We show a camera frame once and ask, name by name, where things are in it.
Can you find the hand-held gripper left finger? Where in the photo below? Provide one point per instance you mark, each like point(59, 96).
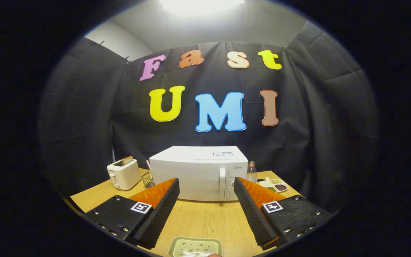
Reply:
point(162, 210)

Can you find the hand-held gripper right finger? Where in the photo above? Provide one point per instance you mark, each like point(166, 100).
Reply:
point(250, 210)

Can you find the white microwave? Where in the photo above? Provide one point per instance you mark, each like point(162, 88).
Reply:
point(191, 167)

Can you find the white divided dish of beans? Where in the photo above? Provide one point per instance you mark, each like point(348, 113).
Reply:
point(276, 185)

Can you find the clear bottle with red cap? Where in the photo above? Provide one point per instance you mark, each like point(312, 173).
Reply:
point(251, 173)

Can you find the pink straw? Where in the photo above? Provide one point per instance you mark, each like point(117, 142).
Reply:
point(148, 166)

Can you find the pale tray with cherry print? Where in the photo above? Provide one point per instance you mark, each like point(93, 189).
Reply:
point(194, 246)

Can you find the white toaster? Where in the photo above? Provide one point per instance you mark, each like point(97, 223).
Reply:
point(123, 176)

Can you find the toast slice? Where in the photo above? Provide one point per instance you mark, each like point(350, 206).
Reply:
point(127, 160)

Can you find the black backdrop cloth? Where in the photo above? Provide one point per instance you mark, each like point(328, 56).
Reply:
point(298, 125)

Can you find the ceiling light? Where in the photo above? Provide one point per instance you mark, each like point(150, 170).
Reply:
point(202, 6)

